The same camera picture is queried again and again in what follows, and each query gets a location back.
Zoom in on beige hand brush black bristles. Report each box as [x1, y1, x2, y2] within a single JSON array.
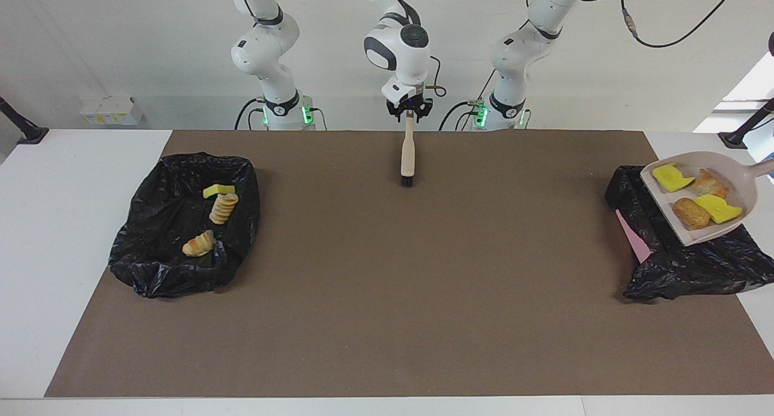
[[400, 115, 417, 188]]

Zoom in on striped toy croissant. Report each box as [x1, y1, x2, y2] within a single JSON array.
[[209, 193, 239, 225], [692, 169, 730, 200]]

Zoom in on toy croissant pale underside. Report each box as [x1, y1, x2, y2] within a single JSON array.
[[182, 229, 217, 258]]

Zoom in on beige plastic dustpan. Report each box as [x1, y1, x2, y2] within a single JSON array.
[[639, 151, 774, 247]]

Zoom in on brown toy nugget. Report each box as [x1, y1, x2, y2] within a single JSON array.
[[672, 198, 711, 230]]

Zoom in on pink plastic bin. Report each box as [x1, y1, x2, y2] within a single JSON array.
[[615, 208, 654, 264]]

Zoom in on black trash bag liner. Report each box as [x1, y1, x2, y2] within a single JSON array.
[[109, 152, 261, 299], [605, 165, 774, 302]]

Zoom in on brown table mat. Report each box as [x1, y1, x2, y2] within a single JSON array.
[[44, 130, 774, 398]]

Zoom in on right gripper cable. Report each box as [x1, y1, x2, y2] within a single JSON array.
[[423, 56, 447, 97]]

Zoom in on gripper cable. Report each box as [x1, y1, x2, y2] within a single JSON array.
[[620, 0, 746, 49], [423, 56, 447, 97]]

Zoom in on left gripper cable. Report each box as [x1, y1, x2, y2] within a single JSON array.
[[620, 0, 746, 49]]

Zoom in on white wall socket box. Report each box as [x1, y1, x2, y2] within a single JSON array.
[[79, 96, 145, 126]]

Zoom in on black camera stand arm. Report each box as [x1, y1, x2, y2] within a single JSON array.
[[718, 97, 774, 149], [0, 96, 50, 145]]

